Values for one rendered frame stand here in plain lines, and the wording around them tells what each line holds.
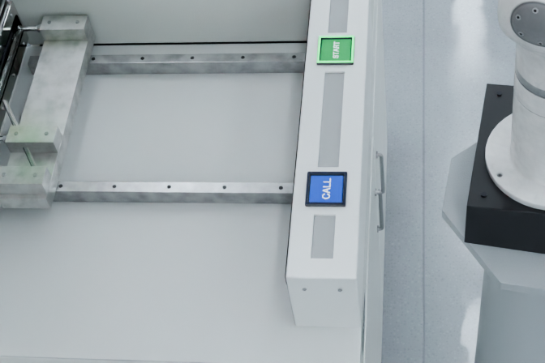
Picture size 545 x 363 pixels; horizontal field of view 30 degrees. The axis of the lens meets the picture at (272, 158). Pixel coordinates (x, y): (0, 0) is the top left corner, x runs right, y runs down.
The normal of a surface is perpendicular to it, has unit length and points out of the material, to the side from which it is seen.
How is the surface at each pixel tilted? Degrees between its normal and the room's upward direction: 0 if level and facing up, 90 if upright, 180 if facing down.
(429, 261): 0
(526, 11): 73
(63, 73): 0
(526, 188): 4
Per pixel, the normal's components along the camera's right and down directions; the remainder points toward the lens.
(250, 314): -0.11, -0.59
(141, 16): -0.09, 0.80
